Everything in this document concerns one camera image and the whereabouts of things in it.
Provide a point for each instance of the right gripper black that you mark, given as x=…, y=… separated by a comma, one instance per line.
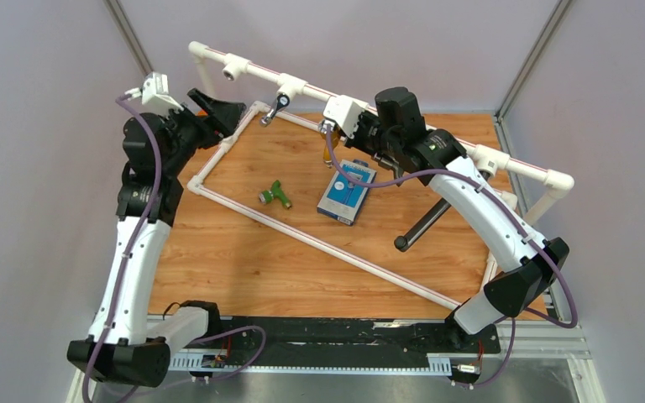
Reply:
x=353, y=143

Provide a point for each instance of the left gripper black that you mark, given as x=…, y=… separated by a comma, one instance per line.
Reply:
x=226, y=117

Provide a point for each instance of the chrome metal faucet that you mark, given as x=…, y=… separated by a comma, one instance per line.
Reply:
x=281, y=102

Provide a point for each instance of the green plastic faucet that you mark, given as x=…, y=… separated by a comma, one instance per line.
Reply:
x=275, y=192

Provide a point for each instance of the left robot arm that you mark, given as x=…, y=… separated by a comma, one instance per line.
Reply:
x=119, y=347

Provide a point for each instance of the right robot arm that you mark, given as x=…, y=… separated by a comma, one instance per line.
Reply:
x=396, y=135

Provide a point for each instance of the dark grey short faucet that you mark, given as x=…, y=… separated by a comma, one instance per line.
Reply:
x=388, y=163

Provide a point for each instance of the blue razor box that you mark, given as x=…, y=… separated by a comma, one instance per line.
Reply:
x=343, y=200

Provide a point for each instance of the dark grey long faucet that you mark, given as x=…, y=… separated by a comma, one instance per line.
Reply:
x=404, y=242

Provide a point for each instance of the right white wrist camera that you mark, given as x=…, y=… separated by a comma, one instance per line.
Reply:
x=341, y=113

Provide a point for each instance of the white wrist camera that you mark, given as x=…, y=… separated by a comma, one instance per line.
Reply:
x=155, y=95
x=341, y=113

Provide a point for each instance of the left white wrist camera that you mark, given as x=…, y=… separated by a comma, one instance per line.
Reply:
x=155, y=95

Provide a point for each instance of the white PVC pipe frame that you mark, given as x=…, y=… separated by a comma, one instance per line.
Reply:
x=558, y=184

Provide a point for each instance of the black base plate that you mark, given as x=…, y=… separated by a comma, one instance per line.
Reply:
x=343, y=342

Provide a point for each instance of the aluminium frame rail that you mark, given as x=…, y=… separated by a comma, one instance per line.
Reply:
x=519, y=339

